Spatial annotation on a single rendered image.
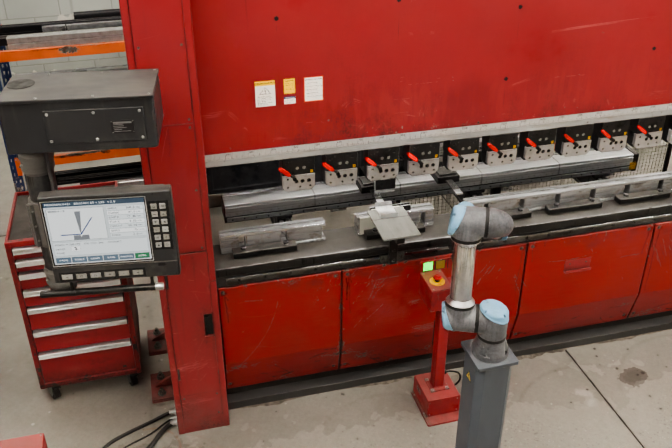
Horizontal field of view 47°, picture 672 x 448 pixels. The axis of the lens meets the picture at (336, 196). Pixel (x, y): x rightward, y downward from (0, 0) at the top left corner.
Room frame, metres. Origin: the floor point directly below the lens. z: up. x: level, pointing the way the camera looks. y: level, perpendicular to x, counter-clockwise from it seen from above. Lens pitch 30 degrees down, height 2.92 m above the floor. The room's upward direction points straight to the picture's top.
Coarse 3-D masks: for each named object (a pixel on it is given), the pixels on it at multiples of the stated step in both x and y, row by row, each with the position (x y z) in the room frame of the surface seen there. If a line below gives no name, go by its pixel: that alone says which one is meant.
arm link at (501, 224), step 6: (492, 210) 2.52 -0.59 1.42; (498, 210) 2.53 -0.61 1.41; (492, 216) 2.49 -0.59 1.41; (498, 216) 2.50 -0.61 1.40; (504, 216) 2.51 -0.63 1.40; (510, 216) 2.55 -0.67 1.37; (492, 222) 2.48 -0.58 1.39; (498, 222) 2.48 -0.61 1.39; (504, 222) 2.49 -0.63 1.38; (510, 222) 2.52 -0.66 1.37; (492, 228) 2.47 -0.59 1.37; (498, 228) 2.47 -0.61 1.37; (504, 228) 2.48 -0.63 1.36; (510, 228) 2.51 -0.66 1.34; (492, 234) 2.47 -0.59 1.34; (498, 234) 2.48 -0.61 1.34; (504, 234) 2.49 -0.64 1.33; (498, 240) 2.81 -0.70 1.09
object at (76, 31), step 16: (80, 16) 4.84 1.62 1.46; (96, 16) 4.88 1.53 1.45; (112, 16) 4.80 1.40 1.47; (0, 32) 4.59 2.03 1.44; (16, 32) 4.61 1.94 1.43; (32, 32) 4.63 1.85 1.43; (48, 32) 4.50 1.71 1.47; (64, 32) 4.50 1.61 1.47; (80, 32) 4.50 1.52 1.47; (96, 32) 4.52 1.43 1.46; (112, 32) 4.54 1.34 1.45; (16, 48) 4.39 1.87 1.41
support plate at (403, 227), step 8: (400, 208) 3.24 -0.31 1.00; (376, 216) 3.16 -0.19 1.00; (408, 216) 3.16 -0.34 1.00; (376, 224) 3.09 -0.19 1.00; (384, 224) 3.09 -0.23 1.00; (392, 224) 3.09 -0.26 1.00; (400, 224) 3.09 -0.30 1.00; (408, 224) 3.09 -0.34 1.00; (384, 232) 3.02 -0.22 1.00; (392, 232) 3.02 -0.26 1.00; (400, 232) 3.02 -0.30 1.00; (408, 232) 3.02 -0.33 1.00; (416, 232) 3.02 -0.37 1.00; (384, 240) 2.96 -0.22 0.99
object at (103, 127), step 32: (0, 96) 2.35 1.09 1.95; (32, 96) 2.35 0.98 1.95; (64, 96) 2.35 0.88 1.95; (96, 96) 2.35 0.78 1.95; (128, 96) 2.36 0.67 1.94; (160, 96) 2.58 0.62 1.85; (32, 128) 2.32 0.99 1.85; (64, 128) 2.33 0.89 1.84; (96, 128) 2.34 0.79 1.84; (128, 128) 2.36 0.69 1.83; (160, 128) 2.47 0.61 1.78; (32, 160) 2.40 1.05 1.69; (32, 192) 2.41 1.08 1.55; (32, 224) 2.40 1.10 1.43; (64, 288) 2.41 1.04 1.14
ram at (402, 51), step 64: (192, 0) 3.01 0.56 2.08; (256, 0) 3.07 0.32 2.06; (320, 0) 3.14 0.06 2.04; (384, 0) 3.21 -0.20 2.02; (448, 0) 3.28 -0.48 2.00; (512, 0) 3.35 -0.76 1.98; (576, 0) 3.43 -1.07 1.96; (640, 0) 3.51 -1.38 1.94; (256, 64) 3.07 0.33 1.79; (320, 64) 3.14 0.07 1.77; (384, 64) 3.21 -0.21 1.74; (448, 64) 3.28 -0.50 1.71; (512, 64) 3.36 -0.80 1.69; (576, 64) 3.44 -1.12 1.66; (640, 64) 3.53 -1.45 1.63; (256, 128) 3.07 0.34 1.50; (320, 128) 3.14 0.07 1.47; (384, 128) 3.21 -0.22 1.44; (512, 128) 3.37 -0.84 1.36
